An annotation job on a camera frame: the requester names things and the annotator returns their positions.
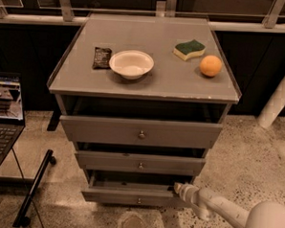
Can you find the white bowl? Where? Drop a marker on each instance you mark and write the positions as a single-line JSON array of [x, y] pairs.
[[131, 64]]

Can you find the round floor drain cover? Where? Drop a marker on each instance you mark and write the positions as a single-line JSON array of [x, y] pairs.
[[133, 221]]

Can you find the grey drawer cabinet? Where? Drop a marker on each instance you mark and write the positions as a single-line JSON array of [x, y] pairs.
[[174, 90]]

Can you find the metal railing frame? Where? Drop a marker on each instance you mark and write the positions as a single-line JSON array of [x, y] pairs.
[[267, 16]]

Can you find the black laptop stand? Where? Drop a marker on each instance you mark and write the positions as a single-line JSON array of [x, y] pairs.
[[30, 185]]

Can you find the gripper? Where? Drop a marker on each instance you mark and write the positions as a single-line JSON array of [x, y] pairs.
[[193, 195]]

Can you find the grey middle drawer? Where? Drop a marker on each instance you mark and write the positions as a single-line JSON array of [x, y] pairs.
[[111, 161]]

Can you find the grey drawer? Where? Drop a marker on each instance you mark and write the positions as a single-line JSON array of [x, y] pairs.
[[140, 132], [135, 189], [111, 161]]

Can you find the grey bottom drawer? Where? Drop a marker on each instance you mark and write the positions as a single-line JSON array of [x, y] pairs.
[[135, 189]]

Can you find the grey top drawer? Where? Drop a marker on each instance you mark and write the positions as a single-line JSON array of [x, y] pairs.
[[140, 132]]

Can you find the orange fruit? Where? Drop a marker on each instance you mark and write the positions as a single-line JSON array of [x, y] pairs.
[[210, 66]]

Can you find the green yellow sponge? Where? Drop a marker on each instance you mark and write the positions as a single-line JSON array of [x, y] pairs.
[[189, 49]]

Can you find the black snack packet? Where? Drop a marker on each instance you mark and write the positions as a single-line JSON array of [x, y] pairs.
[[101, 58]]

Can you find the black laptop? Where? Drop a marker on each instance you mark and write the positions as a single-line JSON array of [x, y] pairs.
[[12, 118]]

